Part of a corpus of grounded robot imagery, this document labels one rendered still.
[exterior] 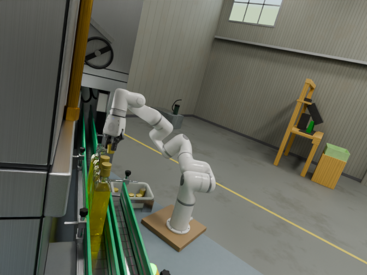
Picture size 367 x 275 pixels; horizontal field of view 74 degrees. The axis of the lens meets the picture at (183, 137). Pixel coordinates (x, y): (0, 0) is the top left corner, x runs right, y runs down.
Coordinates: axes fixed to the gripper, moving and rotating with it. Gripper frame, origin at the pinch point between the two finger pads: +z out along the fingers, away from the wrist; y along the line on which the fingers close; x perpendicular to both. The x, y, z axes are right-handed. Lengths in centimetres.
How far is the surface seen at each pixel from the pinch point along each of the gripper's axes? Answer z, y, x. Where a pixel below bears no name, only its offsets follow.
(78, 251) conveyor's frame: 33, 25, -32
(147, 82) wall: -126, -313, 425
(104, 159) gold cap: 1.8, 21.3, -25.4
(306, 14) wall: -402, 13, 611
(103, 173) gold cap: 5.8, 25.1, -28.3
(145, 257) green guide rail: 27, 48, -27
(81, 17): -29, 47, -65
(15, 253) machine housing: 5, 56, -74
